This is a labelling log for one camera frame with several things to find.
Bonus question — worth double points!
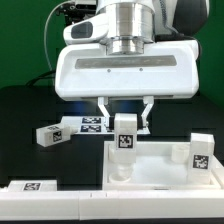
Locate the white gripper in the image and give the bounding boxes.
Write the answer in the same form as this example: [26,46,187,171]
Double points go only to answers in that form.
[55,40,199,129]

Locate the white square tabletop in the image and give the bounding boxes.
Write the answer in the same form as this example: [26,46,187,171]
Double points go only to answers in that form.
[102,141,224,191]

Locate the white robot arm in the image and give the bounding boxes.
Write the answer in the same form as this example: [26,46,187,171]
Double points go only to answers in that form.
[55,0,210,128]

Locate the white obstacle fence front bar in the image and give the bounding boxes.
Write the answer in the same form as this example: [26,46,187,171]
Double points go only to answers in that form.
[0,190,224,221]

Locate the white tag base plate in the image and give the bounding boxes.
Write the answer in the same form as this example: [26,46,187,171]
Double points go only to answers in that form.
[60,115,152,136]

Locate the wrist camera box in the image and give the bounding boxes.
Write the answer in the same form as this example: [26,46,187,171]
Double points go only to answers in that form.
[63,14,109,45]

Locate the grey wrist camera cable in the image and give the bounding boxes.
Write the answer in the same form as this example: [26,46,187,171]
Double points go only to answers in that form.
[156,0,201,48]

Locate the black cables on table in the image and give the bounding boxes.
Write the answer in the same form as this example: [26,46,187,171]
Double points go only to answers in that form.
[25,69,58,88]

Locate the black camera stand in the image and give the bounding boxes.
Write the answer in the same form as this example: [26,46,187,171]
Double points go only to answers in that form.
[56,3,96,26]

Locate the white camera cable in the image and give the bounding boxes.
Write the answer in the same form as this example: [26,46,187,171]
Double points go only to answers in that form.
[43,0,76,87]

